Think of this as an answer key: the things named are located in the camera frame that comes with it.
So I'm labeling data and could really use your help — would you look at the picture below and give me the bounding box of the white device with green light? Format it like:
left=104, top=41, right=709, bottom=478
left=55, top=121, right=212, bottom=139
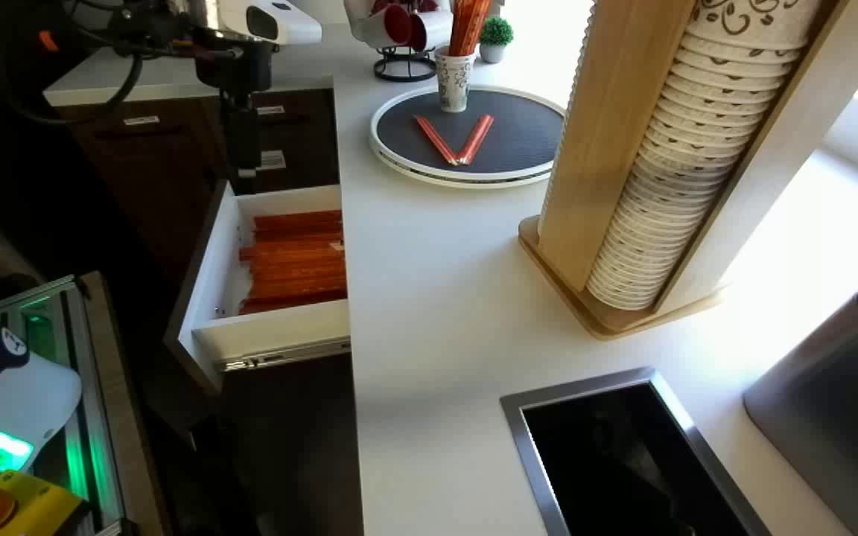
left=0, top=291, right=82, bottom=487

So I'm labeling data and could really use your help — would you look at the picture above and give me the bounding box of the small potted plant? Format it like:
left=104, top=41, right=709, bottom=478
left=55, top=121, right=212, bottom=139
left=475, top=14, right=514, bottom=69

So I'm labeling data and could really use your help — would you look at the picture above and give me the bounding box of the orange packets bundle in cup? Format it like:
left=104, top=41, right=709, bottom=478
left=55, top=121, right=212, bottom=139
left=443, top=0, right=496, bottom=59

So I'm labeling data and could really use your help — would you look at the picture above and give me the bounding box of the dark brown drawer cabinet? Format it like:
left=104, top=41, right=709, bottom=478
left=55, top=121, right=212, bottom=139
left=54, top=85, right=343, bottom=291

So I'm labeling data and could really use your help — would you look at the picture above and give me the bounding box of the yellow box orange button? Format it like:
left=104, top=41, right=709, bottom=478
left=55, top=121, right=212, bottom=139
left=0, top=469, right=82, bottom=536

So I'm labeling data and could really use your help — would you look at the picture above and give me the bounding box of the white mug red inside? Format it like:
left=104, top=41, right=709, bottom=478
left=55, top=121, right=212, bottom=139
left=343, top=0, right=454, bottom=54

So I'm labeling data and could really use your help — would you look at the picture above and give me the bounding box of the steel framed black bin opening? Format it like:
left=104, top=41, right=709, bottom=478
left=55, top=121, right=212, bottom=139
left=496, top=365, right=770, bottom=536

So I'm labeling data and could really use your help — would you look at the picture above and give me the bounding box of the white drawer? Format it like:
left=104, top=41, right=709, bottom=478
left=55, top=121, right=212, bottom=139
left=170, top=178, right=353, bottom=380

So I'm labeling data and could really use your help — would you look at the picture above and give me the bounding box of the round white tray grey mat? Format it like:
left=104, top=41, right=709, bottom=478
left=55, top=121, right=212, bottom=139
left=365, top=82, right=569, bottom=190

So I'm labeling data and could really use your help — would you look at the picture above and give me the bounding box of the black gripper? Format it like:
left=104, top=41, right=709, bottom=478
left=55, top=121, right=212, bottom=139
left=191, top=39, right=279, bottom=190

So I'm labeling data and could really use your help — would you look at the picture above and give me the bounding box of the black wire mug stand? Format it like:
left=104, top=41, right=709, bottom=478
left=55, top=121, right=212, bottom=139
left=368, top=41, right=440, bottom=82

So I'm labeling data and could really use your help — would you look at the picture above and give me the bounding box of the stack of paper cups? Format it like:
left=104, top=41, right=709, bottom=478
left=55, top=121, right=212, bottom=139
left=583, top=0, right=827, bottom=312

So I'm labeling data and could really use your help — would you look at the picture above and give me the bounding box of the pile of orange chopstick packets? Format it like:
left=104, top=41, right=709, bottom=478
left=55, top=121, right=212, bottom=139
left=234, top=209, right=349, bottom=315

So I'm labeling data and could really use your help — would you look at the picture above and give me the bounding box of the grey drying mat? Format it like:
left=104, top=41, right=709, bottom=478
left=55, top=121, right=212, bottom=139
left=742, top=249, right=858, bottom=536

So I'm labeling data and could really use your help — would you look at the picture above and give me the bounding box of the wooden cup dispenser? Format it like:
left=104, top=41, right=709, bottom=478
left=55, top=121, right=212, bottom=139
left=514, top=0, right=854, bottom=338

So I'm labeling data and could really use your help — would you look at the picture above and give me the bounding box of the metal and glass rack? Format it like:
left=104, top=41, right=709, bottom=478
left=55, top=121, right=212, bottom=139
left=0, top=268, right=170, bottom=536

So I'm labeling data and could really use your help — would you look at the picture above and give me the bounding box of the dark brown cabinet door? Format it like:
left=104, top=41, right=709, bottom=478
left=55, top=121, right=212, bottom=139
left=216, top=352, right=362, bottom=536

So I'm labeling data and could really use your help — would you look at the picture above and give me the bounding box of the patterned paper cup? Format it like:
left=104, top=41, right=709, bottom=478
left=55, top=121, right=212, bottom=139
left=435, top=48, right=480, bottom=117

